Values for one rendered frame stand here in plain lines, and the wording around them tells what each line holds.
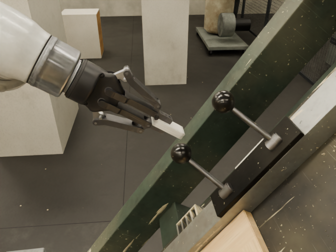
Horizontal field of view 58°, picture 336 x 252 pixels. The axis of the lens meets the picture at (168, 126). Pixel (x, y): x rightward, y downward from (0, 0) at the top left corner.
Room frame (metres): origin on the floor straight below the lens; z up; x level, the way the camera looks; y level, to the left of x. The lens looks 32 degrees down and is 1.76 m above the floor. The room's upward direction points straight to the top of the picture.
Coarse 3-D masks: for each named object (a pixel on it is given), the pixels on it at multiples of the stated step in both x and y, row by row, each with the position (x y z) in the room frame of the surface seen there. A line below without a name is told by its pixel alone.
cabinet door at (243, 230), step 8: (240, 216) 0.35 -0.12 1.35; (248, 216) 0.35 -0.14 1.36; (232, 224) 0.35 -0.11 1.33; (240, 224) 0.34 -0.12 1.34; (248, 224) 0.33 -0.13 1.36; (224, 232) 0.35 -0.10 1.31; (232, 232) 0.34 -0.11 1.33; (240, 232) 0.33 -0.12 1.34; (248, 232) 0.32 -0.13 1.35; (256, 232) 0.32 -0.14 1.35; (216, 240) 0.35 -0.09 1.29; (224, 240) 0.34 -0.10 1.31; (232, 240) 0.33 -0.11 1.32; (240, 240) 0.32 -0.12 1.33; (248, 240) 0.31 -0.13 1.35; (256, 240) 0.30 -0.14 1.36; (208, 248) 0.35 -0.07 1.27; (216, 248) 0.33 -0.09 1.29; (224, 248) 0.32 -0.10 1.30; (232, 248) 0.31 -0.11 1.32; (240, 248) 0.31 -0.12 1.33; (248, 248) 0.30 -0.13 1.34; (256, 248) 0.29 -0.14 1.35; (264, 248) 0.29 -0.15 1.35
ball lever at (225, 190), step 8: (176, 144) 0.43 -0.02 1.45; (184, 144) 0.43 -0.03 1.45; (176, 152) 0.41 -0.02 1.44; (184, 152) 0.41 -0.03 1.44; (176, 160) 0.41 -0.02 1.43; (184, 160) 0.41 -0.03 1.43; (192, 160) 0.42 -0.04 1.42; (200, 168) 0.41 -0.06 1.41; (208, 176) 0.40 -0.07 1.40; (216, 184) 0.39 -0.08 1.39; (224, 184) 0.39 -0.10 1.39; (224, 192) 0.38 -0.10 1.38
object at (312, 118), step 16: (320, 96) 0.41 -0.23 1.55; (304, 112) 0.41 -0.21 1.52; (320, 112) 0.38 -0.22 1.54; (304, 128) 0.38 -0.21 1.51; (320, 128) 0.38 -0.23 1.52; (304, 144) 0.37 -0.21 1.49; (320, 144) 0.38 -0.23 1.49; (288, 160) 0.37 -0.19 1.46; (304, 160) 0.37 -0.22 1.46; (272, 176) 0.37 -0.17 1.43; (256, 192) 0.37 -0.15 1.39; (208, 208) 0.40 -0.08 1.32; (240, 208) 0.36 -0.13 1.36; (192, 224) 0.39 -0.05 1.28; (208, 224) 0.37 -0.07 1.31; (224, 224) 0.36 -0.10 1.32; (176, 240) 0.39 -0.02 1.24; (192, 240) 0.36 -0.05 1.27; (208, 240) 0.36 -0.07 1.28
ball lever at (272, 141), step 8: (216, 96) 0.43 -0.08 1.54; (224, 96) 0.42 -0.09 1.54; (232, 96) 0.43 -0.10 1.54; (216, 104) 0.42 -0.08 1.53; (224, 104) 0.41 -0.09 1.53; (232, 104) 0.42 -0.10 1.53; (224, 112) 0.42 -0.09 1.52; (232, 112) 0.42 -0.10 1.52; (240, 112) 0.42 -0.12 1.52; (248, 120) 0.41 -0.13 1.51; (256, 128) 0.40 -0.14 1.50; (264, 136) 0.40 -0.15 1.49; (272, 136) 0.39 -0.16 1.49; (280, 136) 0.39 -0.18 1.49; (272, 144) 0.38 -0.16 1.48
